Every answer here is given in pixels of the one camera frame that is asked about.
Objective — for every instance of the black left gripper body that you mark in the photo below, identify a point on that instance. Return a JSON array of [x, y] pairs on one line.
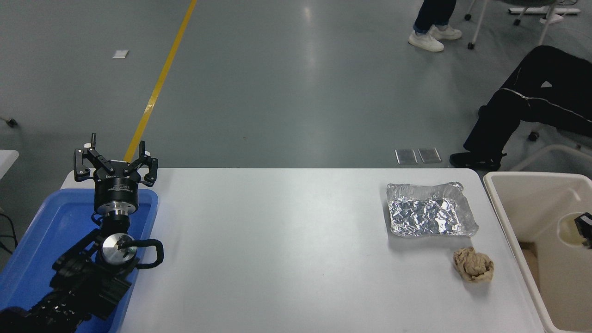
[[117, 192]]

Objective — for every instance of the white paper cup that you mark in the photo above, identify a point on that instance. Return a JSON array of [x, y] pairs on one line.
[[568, 230]]

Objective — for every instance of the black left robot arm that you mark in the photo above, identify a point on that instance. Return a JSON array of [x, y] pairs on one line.
[[83, 286]]

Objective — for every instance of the large pale plastic bin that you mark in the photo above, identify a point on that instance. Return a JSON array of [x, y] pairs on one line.
[[532, 203]]

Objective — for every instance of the pale office chair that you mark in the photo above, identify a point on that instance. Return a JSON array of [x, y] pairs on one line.
[[569, 159]]

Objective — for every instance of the blue plastic tray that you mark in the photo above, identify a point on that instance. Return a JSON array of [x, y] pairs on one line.
[[51, 222]]

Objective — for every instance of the small white side table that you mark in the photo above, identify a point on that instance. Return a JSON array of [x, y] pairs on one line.
[[6, 159]]

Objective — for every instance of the crumpled tan paper ball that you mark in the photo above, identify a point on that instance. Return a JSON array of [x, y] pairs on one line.
[[473, 266]]

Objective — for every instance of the seated person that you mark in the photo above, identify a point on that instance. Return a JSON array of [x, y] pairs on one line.
[[532, 101]]

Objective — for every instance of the crumpled silver foil tray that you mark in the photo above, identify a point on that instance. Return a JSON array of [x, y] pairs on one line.
[[430, 212]]

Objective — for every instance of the metal floor plate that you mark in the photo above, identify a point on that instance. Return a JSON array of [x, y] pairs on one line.
[[429, 155], [406, 156]]

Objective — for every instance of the white power strip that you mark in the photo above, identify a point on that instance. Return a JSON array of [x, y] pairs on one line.
[[532, 10]]

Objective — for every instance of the white wheeled chair base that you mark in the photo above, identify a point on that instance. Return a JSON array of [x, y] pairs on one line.
[[478, 23]]

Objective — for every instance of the standing person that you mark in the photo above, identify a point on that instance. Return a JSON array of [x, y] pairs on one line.
[[432, 14]]

